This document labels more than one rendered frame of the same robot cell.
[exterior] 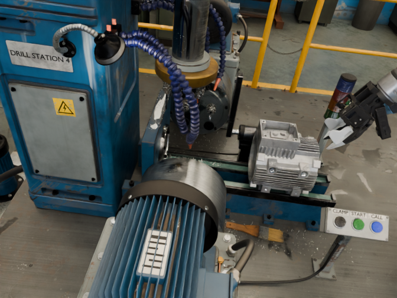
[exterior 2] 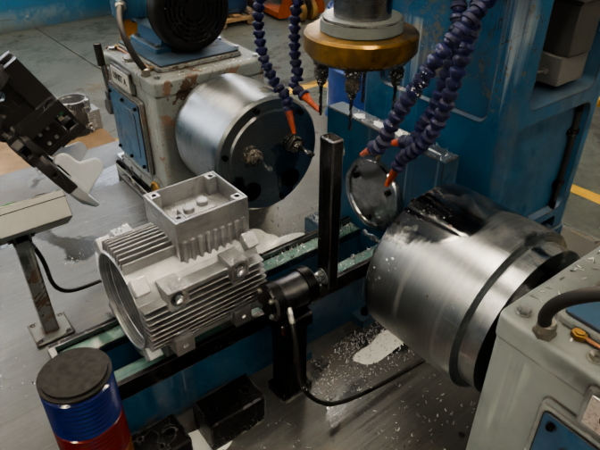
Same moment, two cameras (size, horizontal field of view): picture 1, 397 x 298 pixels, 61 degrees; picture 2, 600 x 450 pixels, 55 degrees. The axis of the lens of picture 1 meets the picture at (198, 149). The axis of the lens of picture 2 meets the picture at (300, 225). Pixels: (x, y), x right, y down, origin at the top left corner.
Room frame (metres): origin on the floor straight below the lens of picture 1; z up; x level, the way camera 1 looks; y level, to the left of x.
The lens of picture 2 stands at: (1.55, -0.57, 1.58)
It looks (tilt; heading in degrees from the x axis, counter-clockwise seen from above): 34 degrees down; 142
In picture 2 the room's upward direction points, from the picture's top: straight up
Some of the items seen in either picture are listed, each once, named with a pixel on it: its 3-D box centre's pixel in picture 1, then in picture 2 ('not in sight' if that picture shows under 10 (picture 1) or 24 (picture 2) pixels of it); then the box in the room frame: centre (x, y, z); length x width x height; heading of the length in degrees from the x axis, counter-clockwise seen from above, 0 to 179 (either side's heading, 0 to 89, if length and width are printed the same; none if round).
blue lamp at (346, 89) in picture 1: (345, 83); (81, 395); (1.18, -0.52, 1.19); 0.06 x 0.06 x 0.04
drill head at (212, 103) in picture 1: (201, 93); (484, 295); (1.22, 0.02, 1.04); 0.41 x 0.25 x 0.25; 179
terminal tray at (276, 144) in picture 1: (276, 139); (197, 215); (0.88, -0.25, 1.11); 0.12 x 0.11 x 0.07; 90
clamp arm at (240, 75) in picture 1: (234, 106); (328, 216); (1.02, -0.11, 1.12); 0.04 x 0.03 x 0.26; 89
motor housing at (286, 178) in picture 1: (281, 161); (180, 274); (0.89, -0.29, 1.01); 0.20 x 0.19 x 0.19; 90
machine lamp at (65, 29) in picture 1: (87, 44); not in sight; (0.66, 0.26, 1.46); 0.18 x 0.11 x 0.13; 89
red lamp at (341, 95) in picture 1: (341, 94); (92, 429); (1.18, -0.52, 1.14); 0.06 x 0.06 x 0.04
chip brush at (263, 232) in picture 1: (254, 230); not in sight; (0.74, -0.23, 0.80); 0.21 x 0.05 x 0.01; 84
